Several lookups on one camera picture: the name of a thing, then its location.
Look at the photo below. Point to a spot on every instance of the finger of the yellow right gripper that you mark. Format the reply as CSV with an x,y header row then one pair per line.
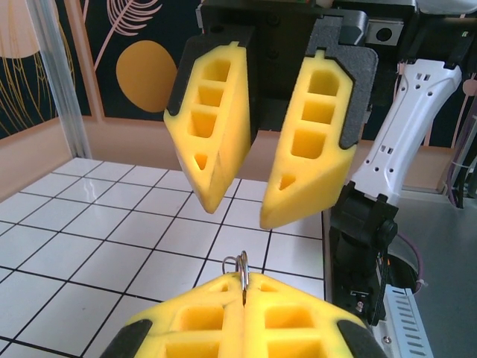
x,y
309,186
227,156

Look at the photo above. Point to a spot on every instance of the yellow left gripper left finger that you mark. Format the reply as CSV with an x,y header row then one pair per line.
x,y
194,320

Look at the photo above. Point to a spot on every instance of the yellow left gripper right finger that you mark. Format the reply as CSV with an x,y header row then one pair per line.
x,y
298,320

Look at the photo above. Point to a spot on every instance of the small silver rings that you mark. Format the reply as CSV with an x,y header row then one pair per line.
x,y
225,263

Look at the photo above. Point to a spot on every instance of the silver split keyring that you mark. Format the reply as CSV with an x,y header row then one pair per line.
x,y
244,272

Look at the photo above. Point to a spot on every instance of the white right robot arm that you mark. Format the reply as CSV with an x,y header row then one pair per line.
x,y
410,130

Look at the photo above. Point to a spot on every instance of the aluminium frame post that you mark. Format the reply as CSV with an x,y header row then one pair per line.
x,y
63,93

